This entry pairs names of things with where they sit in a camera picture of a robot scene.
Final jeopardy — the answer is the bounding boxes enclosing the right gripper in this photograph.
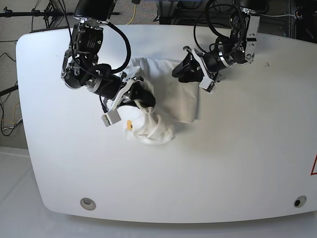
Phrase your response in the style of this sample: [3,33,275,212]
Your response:
[100,71,156,113]

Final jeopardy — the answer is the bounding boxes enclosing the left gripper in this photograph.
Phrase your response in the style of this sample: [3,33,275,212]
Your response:
[172,46,220,85]

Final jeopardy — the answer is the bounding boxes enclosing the white printed T-shirt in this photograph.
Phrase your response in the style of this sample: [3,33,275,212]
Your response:
[118,58,198,145]

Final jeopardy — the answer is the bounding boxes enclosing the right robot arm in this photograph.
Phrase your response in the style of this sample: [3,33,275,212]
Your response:
[61,0,156,113]

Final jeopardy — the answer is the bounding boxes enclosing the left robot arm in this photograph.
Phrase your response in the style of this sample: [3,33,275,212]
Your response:
[172,0,267,91]

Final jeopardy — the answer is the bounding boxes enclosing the black equipment base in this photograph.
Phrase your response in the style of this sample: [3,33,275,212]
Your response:
[155,0,317,43]

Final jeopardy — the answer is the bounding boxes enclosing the black tripod stand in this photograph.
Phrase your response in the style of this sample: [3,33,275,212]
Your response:
[0,0,74,32]

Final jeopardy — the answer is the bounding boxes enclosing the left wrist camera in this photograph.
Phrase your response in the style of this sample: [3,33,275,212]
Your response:
[199,76,215,94]

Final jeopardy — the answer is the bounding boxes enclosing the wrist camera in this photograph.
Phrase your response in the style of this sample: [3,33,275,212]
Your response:
[199,76,215,94]
[101,110,121,127]

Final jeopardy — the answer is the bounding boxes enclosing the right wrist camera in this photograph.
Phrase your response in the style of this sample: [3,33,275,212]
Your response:
[101,110,121,127]

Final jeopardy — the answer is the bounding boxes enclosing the yellow cable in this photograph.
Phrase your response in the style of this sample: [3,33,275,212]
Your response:
[127,0,137,26]

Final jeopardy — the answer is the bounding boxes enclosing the white cable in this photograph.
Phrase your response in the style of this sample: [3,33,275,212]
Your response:
[257,12,298,19]

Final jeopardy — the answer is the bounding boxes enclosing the left table cable grommet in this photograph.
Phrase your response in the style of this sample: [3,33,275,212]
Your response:
[80,198,96,211]

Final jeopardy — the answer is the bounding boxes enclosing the table cable grommet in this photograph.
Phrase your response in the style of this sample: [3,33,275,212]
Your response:
[294,195,307,208]
[80,198,96,211]

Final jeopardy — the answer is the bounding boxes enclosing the black floor cables left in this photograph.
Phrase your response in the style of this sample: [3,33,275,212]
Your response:
[0,52,24,136]

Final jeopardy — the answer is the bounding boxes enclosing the right table cable grommet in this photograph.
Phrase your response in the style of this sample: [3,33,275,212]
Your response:
[294,195,307,208]

